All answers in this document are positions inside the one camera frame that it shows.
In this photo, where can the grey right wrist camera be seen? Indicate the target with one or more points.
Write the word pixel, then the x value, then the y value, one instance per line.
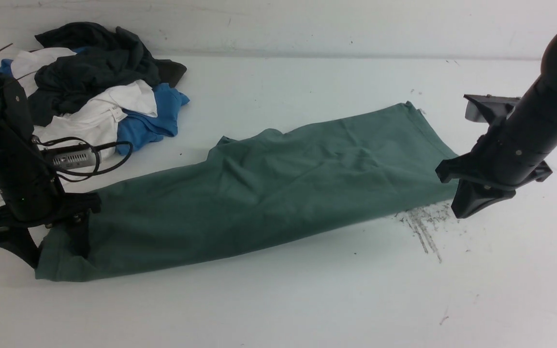
pixel 488 108

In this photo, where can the green long sleeve shirt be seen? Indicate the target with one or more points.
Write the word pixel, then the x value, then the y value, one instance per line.
pixel 260 192

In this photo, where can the blue shirt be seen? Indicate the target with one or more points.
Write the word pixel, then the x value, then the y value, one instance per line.
pixel 141 130

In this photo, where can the white shirt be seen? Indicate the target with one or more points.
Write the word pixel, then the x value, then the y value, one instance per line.
pixel 99 120

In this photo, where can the dark grey shirt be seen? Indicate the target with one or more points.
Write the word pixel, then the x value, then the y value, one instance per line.
pixel 106 59

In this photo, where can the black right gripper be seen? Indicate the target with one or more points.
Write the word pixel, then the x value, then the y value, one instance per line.
pixel 506 157

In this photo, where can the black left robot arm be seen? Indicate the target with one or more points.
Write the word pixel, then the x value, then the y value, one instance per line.
pixel 16 127

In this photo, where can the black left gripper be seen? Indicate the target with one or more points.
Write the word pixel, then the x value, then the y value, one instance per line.
pixel 33 195

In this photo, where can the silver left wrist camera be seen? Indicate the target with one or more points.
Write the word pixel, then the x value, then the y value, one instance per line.
pixel 72 157

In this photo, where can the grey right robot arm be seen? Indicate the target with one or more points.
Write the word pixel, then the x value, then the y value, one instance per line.
pixel 276 187

